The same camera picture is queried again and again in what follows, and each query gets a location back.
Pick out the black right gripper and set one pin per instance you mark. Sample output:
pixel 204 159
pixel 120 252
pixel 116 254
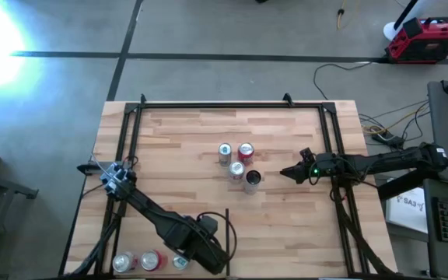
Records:
pixel 327 165

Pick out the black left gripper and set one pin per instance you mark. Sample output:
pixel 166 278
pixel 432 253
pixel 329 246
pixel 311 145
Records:
pixel 202 250

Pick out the silver blue Red Bull can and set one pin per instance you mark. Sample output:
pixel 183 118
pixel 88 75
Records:
pixel 179 262
pixel 225 152

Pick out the white Celsius can black lid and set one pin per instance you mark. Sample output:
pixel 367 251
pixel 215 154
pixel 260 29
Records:
pixel 253 179

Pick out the red soda can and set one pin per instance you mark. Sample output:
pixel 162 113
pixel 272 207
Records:
pixel 246 151
pixel 152 260

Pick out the white Celsius can silver lid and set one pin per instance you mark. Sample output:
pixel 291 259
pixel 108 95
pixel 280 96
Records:
pixel 236 170
pixel 124 262

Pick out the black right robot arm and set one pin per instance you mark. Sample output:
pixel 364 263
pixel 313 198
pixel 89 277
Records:
pixel 395 159

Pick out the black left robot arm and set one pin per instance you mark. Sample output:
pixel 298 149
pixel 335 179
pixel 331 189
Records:
pixel 150 212

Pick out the black power strip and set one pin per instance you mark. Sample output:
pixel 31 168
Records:
pixel 387 138

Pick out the black desk leg bar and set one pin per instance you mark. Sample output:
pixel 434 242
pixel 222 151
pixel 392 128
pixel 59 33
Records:
pixel 403 184

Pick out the white printed paper sheet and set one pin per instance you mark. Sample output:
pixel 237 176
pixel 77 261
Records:
pixel 407 214

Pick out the dark grey keyboard desk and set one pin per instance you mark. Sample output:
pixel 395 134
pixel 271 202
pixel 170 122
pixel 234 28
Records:
pixel 430 253

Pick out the white floor stand base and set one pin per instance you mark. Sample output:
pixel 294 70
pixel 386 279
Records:
pixel 390 31

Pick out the red black tool box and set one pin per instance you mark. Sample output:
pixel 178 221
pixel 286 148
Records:
pixel 426 40

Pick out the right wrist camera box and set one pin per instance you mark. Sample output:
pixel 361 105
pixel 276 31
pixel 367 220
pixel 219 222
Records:
pixel 306 153

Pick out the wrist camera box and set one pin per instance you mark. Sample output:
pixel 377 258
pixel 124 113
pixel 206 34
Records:
pixel 209 225
pixel 306 153

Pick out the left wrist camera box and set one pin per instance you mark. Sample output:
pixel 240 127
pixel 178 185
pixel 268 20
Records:
pixel 209 225

